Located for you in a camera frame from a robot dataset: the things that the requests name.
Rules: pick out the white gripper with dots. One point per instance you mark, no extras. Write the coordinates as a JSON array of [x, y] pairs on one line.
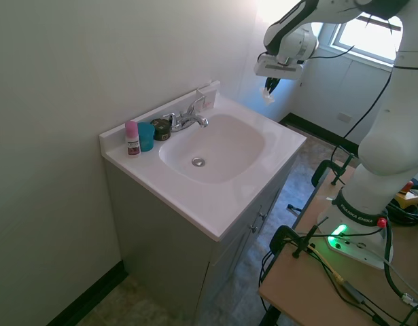
[[280, 71]]

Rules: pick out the white tissue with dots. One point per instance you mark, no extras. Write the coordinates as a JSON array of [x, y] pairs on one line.
[[268, 98]]

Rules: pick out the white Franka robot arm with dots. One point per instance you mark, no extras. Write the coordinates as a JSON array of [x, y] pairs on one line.
[[375, 153]]

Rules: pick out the white cardboard box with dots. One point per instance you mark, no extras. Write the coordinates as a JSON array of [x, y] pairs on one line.
[[208, 96]]

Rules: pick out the white vanity sink top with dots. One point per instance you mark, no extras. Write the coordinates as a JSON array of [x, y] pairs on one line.
[[270, 163]]

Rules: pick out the black metal C-clamp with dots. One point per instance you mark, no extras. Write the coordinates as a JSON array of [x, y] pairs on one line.
[[326, 169], [280, 237]]

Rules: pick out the chrome sink drain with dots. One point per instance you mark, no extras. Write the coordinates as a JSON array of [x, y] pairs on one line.
[[198, 162]]

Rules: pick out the white framed window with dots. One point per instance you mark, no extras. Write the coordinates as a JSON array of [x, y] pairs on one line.
[[368, 37]]

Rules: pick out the black round jar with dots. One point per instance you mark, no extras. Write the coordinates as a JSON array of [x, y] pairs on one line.
[[161, 130]]

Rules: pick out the black tripod foot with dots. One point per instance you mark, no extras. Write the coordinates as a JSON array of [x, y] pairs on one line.
[[293, 208]]

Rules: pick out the metal cabinet knob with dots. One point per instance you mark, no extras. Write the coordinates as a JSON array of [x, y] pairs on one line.
[[253, 228], [262, 216]]

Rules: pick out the teal plastic cup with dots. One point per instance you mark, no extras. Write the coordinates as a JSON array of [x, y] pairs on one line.
[[147, 139]]

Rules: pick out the pink capped white bottle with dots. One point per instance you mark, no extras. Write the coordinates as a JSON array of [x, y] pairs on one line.
[[132, 142]]

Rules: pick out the yellow emergency stop button box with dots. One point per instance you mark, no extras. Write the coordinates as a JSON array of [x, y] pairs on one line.
[[407, 196]]

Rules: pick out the grey vanity cabinet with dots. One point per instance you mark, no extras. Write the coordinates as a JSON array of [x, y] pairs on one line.
[[168, 244]]

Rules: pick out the wooden work table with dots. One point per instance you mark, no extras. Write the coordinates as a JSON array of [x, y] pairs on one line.
[[304, 288]]

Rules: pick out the black wall baseboard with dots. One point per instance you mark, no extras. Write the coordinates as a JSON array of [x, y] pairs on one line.
[[317, 130], [89, 295]]

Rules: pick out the white wall outlet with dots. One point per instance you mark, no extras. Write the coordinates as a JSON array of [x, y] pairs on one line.
[[344, 117]]

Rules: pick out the black table frame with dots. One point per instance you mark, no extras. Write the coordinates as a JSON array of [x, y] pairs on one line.
[[270, 312]]

